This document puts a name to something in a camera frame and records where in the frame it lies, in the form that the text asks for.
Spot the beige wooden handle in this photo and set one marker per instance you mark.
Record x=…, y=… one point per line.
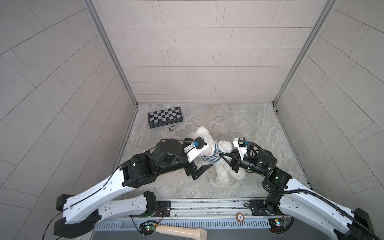
x=195, y=234

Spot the red round sticker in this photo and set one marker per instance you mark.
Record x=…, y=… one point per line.
x=240, y=217

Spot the right green circuit board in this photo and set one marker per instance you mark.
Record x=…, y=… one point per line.
x=277, y=225

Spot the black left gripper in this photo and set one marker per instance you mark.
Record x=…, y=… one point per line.
x=189, y=169

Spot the green circuit board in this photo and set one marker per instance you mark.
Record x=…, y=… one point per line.
x=277, y=225
x=147, y=228

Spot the aluminium corner frame post right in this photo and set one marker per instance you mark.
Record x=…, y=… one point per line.
x=323, y=17

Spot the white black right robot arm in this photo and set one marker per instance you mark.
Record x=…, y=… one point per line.
x=290, y=197

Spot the aluminium corner frame post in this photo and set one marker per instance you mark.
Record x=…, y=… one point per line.
x=109, y=48
x=323, y=17

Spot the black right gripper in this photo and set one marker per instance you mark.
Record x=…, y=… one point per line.
x=238, y=163

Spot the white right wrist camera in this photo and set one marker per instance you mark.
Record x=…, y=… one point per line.
x=241, y=145

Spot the blue white striped knit sweater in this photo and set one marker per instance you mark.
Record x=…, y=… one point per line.
x=214, y=156

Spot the white plush teddy bear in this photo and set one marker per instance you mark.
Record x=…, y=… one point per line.
x=224, y=172

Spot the folded black chess board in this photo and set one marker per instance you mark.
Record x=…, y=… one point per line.
x=165, y=117

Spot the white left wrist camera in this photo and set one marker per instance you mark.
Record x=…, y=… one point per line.
x=195, y=148

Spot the aluminium corner frame post left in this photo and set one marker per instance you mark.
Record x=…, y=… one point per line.
x=109, y=48

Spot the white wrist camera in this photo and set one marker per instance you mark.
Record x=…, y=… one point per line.
x=241, y=145
x=195, y=148

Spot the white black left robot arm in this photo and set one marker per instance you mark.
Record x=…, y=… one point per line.
x=82, y=212

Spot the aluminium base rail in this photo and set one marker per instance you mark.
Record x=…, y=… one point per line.
x=209, y=214

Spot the left green circuit board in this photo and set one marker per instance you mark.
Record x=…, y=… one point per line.
x=147, y=228

